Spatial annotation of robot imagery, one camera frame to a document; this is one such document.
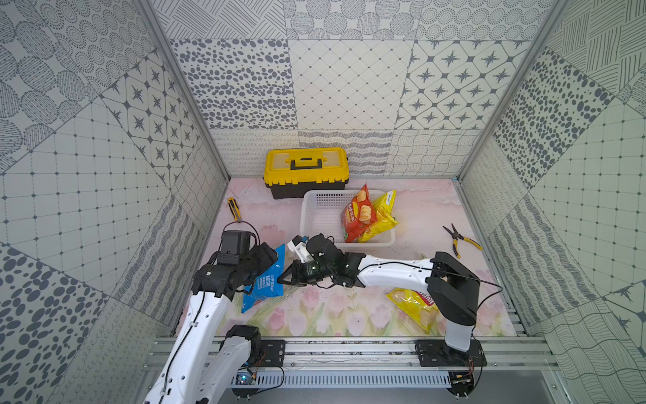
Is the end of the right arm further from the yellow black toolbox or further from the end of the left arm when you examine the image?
the yellow black toolbox

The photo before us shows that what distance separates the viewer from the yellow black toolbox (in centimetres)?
103

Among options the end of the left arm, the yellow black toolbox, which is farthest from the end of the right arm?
the yellow black toolbox
